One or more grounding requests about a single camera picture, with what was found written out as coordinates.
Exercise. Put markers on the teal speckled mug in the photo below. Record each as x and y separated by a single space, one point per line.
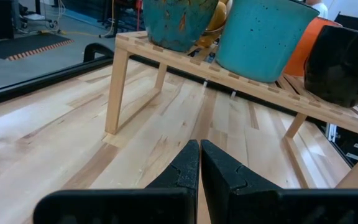
259 40

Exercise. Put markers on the black striped-edge floor mat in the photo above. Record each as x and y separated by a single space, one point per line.
20 45

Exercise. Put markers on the white wheeled cart base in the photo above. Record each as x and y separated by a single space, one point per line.
36 18

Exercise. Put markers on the yellow mug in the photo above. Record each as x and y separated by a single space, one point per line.
217 20

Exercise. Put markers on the black mug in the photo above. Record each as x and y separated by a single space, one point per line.
340 65

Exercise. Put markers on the orange and white striped mug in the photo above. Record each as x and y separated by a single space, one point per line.
303 53

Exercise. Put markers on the teal glazed bowl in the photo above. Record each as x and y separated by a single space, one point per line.
172 21

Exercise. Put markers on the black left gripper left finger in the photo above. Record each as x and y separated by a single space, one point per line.
172 202

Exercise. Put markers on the person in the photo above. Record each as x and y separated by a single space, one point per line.
320 7

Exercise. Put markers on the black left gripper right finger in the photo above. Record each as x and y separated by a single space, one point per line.
235 199

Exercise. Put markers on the wooden slatted rack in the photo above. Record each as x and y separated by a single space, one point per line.
117 93

